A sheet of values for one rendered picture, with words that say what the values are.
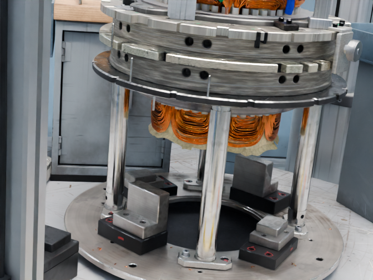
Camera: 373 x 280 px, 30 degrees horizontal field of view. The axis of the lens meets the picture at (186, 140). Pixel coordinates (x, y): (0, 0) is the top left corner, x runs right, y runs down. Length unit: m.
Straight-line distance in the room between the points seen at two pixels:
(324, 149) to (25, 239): 0.96
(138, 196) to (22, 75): 0.48
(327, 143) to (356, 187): 0.23
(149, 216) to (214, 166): 0.13
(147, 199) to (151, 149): 0.28
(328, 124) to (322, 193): 0.18
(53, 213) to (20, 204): 0.58
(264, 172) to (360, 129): 0.19
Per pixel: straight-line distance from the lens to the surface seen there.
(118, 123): 0.93
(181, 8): 0.79
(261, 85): 0.79
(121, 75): 0.83
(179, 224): 1.02
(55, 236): 0.84
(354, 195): 1.15
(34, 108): 0.45
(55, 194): 1.10
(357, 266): 0.98
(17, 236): 0.47
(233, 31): 0.75
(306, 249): 0.95
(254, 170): 1.04
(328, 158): 1.36
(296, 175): 0.96
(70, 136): 1.13
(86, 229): 0.94
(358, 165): 1.14
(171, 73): 0.79
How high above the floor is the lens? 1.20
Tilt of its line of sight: 17 degrees down
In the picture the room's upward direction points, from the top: 5 degrees clockwise
